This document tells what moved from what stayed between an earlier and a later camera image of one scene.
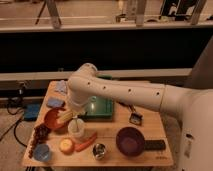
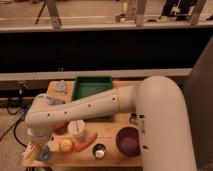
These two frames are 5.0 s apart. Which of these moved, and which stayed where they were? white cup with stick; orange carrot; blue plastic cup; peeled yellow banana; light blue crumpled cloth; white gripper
Moved: white gripper; peeled yellow banana
Stayed: orange carrot; white cup with stick; light blue crumpled cloth; blue plastic cup
